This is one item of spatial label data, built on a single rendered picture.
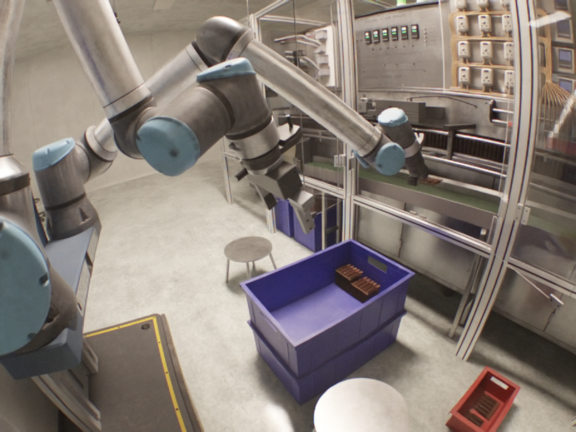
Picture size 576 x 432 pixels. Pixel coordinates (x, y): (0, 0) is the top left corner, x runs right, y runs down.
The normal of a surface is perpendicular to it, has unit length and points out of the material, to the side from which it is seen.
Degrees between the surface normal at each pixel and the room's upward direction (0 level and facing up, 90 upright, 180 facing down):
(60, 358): 90
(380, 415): 0
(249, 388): 0
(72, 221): 70
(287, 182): 97
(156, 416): 0
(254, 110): 96
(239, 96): 82
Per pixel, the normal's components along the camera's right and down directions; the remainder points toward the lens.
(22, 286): 0.79, 0.28
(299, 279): 0.54, 0.31
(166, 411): -0.06, -0.91
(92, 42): 0.39, 0.52
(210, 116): 0.73, 0.07
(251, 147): 0.04, 0.69
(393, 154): 0.14, 0.44
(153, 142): -0.44, 0.72
